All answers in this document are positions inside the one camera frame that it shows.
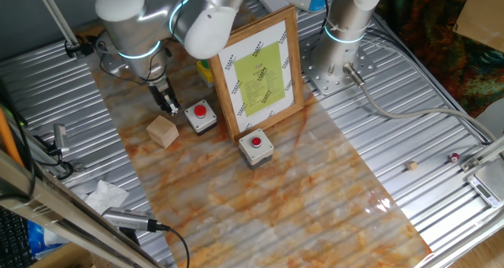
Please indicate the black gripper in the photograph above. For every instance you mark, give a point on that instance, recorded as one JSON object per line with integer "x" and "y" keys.
{"x": 162, "y": 90}

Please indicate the light wooden block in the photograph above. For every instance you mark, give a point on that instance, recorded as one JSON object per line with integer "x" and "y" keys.
{"x": 162, "y": 132}

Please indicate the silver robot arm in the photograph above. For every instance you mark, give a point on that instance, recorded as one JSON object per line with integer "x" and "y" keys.
{"x": 134, "y": 27}

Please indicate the red button grey box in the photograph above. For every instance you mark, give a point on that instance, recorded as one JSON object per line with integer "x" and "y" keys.
{"x": 200, "y": 116}
{"x": 256, "y": 150}

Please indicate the green button yellow box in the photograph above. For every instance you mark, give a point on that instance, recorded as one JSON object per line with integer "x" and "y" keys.
{"x": 204, "y": 75}

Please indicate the crumpled white tissue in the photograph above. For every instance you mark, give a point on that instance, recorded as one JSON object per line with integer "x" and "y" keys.
{"x": 104, "y": 195}

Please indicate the orange marble pattern mat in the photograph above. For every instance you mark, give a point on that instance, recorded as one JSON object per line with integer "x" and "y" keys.
{"x": 275, "y": 213}

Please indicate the silver stand pole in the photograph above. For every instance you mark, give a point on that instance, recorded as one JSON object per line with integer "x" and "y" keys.
{"x": 55, "y": 12}

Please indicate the orange stick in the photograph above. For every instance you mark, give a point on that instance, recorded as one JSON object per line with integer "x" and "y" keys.
{"x": 8, "y": 138}

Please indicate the brown cardboard box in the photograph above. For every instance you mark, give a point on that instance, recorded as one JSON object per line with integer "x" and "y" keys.
{"x": 63, "y": 258}

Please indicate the blue tissue pack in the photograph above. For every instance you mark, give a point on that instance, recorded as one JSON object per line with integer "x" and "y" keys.
{"x": 35, "y": 238}

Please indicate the black keyboard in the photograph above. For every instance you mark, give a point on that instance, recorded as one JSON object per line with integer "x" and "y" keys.
{"x": 13, "y": 240}

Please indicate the small wooden cube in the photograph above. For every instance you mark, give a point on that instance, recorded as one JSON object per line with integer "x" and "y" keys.
{"x": 412, "y": 165}

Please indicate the colourful patterned cloth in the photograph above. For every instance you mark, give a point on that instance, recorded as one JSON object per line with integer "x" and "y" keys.
{"x": 425, "y": 31}

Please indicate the small red knob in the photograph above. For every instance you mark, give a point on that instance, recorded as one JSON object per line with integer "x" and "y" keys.
{"x": 454, "y": 157}

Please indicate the grey plastic cover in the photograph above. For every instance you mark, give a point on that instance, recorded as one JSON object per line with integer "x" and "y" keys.
{"x": 494, "y": 118}

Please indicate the brown cardboard sheet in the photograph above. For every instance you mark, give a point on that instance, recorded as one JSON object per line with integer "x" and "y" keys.
{"x": 484, "y": 16}

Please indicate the silver digital scale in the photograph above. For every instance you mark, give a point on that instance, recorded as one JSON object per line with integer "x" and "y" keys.
{"x": 492, "y": 177}

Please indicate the wooden picture frame stand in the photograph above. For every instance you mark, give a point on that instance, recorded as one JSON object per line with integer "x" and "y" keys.
{"x": 256, "y": 75}

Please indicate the silver camera on mount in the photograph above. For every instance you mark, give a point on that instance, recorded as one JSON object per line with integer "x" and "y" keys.
{"x": 60, "y": 136}

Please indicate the silver camera with bracket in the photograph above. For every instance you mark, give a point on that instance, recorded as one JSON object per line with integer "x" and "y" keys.
{"x": 130, "y": 219}

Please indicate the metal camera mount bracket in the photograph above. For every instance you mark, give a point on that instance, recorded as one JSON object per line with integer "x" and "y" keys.
{"x": 47, "y": 157}

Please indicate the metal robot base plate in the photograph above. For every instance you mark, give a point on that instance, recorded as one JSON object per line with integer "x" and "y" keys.
{"x": 315, "y": 79}

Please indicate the aluminium frame beam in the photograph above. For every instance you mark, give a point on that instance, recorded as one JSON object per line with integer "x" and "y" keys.
{"x": 59, "y": 213}

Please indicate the aluminium rail bracket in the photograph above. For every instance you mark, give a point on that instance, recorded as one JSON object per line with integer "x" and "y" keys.
{"x": 470, "y": 163}

